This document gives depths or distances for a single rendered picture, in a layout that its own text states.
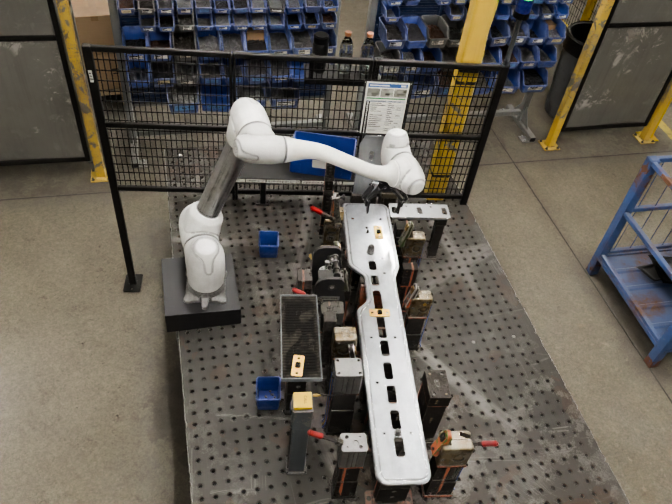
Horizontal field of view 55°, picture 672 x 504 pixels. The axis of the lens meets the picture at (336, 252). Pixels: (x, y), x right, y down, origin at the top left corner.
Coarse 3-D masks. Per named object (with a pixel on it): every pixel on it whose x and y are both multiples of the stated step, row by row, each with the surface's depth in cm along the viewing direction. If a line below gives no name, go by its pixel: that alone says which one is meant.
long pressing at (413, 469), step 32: (352, 224) 294; (384, 224) 296; (352, 256) 280; (384, 256) 282; (384, 288) 268; (384, 320) 257; (384, 384) 236; (384, 416) 226; (416, 416) 228; (384, 448) 218; (416, 448) 219; (384, 480) 210; (416, 480) 211
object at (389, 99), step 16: (368, 80) 297; (384, 80) 298; (368, 96) 303; (384, 96) 304; (400, 96) 305; (384, 112) 310; (400, 112) 311; (368, 128) 316; (384, 128) 317; (400, 128) 318
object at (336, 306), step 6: (324, 306) 249; (330, 306) 249; (336, 306) 249; (342, 306) 250; (336, 312) 247; (342, 312) 247; (336, 318) 249; (342, 318) 249; (336, 324) 251; (330, 360) 269
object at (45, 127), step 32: (0, 0) 353; (32, 0) 357; (64, 0) 358; (0, 32) 366; (32, 32) 370; (64, 32) 371; (0, 64) 379; (32, 64) 383; (64, 64) 386; (0, 96) 393; (32, 96) 398; (64, 96) 403; (0, 128) 409; (32, 128) 415; (64, 128) 420; (0, 160) 428; (32, 160) 430; (64, 160) 435; (96, 160) 439
